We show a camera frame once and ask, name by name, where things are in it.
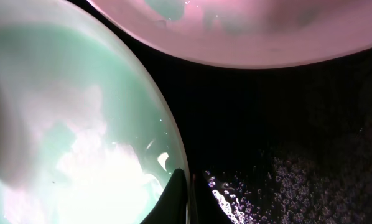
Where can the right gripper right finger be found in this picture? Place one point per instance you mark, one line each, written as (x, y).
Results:
(205, 209)

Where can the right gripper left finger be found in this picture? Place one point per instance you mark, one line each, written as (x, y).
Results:
(171, 207)

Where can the mint plate front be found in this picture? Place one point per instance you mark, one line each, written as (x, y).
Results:
(85, 134)

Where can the black round tray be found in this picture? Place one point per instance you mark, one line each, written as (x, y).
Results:
(276, 145)

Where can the white plate with green stain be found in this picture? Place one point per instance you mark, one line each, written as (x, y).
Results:
(246, 33)

